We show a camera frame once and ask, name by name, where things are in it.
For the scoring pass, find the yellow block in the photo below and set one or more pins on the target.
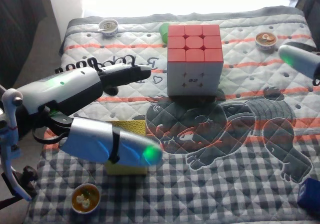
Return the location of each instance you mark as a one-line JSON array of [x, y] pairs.
[[132, 128]]

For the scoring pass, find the toy bowl with orange soup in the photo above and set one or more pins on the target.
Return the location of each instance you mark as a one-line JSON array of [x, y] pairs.
[[85, 199]]

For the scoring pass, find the Rubik's cube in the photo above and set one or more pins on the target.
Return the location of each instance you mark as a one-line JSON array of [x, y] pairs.
[[195, 79]]

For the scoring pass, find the toy bowl with egg soup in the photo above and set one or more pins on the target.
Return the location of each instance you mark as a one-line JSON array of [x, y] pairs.
[[265, 41]]

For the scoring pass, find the green cylinder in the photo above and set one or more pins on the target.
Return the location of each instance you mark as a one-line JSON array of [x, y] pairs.
[[164, 33]]

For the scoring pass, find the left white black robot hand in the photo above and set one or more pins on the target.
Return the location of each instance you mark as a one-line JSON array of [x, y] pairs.
[[72, 84]]

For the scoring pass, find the white bowl with spoon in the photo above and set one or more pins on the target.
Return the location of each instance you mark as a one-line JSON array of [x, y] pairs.
[[108, 28]]

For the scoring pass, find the grey quilt with printed bear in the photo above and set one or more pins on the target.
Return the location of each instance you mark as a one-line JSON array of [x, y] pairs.
[[225, 184]]

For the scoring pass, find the blue object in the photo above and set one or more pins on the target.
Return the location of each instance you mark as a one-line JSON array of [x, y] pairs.
[[310, 196]]

